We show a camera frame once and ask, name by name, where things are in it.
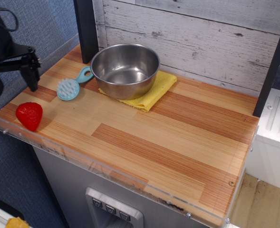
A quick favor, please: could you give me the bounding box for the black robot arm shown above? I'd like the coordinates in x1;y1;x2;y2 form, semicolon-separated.
0;7;40;96

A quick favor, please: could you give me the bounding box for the yellow folded cloth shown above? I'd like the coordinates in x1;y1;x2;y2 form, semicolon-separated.
98;70;178;113

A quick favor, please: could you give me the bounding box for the yellow object bottom left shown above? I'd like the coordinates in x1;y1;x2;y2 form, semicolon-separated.
5;217;30;228

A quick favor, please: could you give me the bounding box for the silver dispenser button panel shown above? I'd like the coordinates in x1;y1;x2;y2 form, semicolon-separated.
85;187;144;228

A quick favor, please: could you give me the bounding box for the grey toy fridge cabinet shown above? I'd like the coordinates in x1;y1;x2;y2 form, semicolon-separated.
34;147;205;228

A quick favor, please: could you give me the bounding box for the white grooved sink unit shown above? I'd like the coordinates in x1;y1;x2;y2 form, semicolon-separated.
257;88;280;142

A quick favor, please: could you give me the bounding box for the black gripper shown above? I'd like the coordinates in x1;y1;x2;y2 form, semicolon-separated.
0;28;40;96

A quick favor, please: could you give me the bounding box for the light blue scrub brush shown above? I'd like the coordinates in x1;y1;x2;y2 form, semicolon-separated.
57;66;94;101

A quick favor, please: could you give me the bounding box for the black left vertical post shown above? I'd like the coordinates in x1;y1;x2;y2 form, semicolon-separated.
73;0;99;64

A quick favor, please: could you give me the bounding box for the red plastic strawberry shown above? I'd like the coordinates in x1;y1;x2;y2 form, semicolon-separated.
15;102;43;132

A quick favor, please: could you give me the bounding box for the black cable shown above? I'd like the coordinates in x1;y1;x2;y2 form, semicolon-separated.
0;6;19;32

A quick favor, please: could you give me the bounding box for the stainless steel pot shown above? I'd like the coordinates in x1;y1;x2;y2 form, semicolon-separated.
90;44;160;100

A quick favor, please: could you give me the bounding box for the black right vertical post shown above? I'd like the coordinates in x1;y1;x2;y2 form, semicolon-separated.
253;39;280;117

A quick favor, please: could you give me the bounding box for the black vertical post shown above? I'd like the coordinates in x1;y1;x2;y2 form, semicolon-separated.
73;0;99;64
253;39;280;117

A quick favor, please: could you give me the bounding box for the clear acrylic edge guard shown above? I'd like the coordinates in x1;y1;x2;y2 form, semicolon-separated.
0;46;259;228

